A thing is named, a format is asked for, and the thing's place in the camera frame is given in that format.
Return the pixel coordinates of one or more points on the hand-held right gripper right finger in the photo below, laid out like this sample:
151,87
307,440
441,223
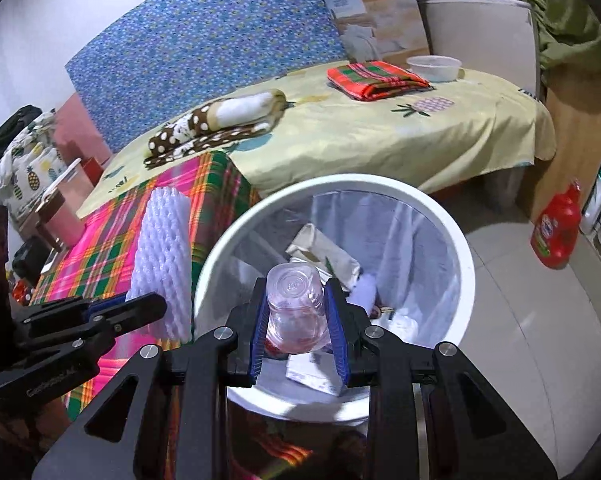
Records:
338,345

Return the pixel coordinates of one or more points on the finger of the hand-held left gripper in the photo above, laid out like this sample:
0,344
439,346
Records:
130,312
55,312

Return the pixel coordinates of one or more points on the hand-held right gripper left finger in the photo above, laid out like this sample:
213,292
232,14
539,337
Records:
256,350

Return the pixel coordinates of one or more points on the clear plastic cup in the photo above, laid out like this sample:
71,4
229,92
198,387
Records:
295,310

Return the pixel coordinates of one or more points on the purple foam fruit net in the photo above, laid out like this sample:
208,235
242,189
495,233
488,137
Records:
365,290
160,260

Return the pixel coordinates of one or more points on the white trash bin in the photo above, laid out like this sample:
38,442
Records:
450,240

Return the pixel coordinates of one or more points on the black backpack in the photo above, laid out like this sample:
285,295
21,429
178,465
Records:
30,260

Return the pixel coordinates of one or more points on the pink green plaid cloth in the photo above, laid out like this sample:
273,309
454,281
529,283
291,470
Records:
105,230

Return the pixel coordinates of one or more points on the pink storage box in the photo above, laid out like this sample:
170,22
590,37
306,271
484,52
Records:
70,210

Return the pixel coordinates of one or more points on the clear plastic bin liner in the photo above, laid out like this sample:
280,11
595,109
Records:
405,240

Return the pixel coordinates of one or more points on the pineapple print bag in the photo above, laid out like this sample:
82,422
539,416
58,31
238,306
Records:
25,170

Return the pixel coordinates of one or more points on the brown polka dot blanket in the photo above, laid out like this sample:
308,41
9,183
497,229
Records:
180,135

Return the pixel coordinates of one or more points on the black bag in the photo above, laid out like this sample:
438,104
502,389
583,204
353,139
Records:
10,130

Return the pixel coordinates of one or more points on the yellow bedsheet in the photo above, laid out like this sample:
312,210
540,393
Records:
380,140

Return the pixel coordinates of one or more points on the white rolled towel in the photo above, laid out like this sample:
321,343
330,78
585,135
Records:
245,107

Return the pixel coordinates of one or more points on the red detergent bottle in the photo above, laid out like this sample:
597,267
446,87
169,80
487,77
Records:
555,230

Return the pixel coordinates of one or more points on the folded red plaid cloth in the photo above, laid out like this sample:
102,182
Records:
375,80

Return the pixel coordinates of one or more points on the blue floral headboard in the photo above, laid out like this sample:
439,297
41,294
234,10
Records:
205,35

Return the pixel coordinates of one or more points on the white plastic bowl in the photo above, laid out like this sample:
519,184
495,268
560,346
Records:
433,67

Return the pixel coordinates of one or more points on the white bottle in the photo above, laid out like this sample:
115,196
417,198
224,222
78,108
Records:
597,200

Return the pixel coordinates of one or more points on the cardboard bedding box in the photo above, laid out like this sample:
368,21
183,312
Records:
380,15

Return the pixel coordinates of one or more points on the white board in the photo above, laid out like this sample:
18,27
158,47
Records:
480,30

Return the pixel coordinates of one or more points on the green curtain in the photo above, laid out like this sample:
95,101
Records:
570,25

